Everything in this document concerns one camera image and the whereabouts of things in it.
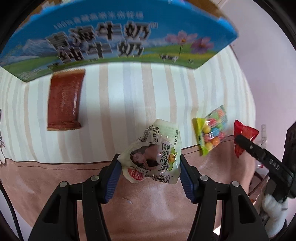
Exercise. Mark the pink plush blanket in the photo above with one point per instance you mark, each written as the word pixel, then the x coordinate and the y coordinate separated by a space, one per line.
pixel 148 210

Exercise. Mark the colourful candy balls bag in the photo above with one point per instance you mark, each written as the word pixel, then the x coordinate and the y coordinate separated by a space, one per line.
pixel 210 131

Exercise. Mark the striped cream blanket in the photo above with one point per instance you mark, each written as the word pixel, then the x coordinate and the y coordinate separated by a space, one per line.
pixel 118 101

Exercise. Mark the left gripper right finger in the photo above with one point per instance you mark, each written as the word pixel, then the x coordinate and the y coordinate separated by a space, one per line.
pixel 239 218

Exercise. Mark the milk carton cardboard box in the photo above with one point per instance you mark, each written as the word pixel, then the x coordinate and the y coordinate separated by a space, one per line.
pixel 184 33

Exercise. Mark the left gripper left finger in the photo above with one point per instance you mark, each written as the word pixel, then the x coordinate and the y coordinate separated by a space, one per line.
pixel 58 219

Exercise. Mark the brown rectangular snack packet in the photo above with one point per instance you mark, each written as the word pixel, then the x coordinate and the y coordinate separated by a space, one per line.
pixel 64 100

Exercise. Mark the white gloved hand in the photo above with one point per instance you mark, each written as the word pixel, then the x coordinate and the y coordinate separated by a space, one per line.
pixel 277 213

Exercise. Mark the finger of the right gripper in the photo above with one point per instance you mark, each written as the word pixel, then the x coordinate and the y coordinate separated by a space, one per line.
pixel 254 150

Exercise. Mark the pale green chicken feet packet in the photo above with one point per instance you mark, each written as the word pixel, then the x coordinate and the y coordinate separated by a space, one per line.
pixel 156 154

